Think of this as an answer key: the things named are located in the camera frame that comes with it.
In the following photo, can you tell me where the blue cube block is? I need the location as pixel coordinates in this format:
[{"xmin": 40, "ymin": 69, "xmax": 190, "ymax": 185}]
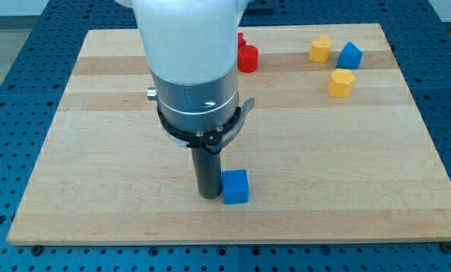
[{"xmin": 222, "ymin": 169, "xmax": 249, "ymax": 205}]

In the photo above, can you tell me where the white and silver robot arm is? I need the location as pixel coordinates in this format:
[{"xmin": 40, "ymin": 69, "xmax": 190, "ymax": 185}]
[{"xmin": 116, "ymin": 0, "xmax": 250, "ymax": 133}]

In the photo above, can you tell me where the red block behind arm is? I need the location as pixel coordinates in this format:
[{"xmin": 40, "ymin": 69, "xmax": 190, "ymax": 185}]
[{"xmin": 237, "ymin": 32, "xmax": 247, "ymax": 49}]

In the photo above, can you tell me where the yellow hexagon block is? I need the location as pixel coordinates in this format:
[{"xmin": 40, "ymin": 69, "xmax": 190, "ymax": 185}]
[{"xmin": 327, "ymin": 69, "xmax": 356, "ymax": 98}]

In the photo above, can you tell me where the black tool clamp with lever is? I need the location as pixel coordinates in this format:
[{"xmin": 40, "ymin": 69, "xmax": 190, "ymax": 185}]
[{"xmin": 158, "ymin": 97, "xmax": 255, "ymax": 154}]

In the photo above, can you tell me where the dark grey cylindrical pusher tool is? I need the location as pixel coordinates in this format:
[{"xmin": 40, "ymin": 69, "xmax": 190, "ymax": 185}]
[{"xmin": 191, "ymin": 148, "xmax": 222, "ymax": 199}]

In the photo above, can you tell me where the red cylinder block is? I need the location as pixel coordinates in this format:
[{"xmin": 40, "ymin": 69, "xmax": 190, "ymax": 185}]
[{"xmin": 238, "ymin": 45, "xmax": 258, "ymax": 73}]

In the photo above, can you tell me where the light wooden board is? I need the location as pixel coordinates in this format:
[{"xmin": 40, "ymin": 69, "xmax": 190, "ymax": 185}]
[{"xmin": 7, "ymin": 24, "xmax": 451, "ymax": 246}]

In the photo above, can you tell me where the yellow heart block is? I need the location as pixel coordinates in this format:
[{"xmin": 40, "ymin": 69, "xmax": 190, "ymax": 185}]
[{"xmin": 309, "ymin": 36, "xmax": 332, "ymax": 63}]

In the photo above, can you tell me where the blue triangular prism block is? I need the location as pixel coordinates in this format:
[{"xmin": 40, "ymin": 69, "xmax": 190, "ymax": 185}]
[{"xmin": 336, "ymin": 42, "xmax": 363, "ymax": 70}]

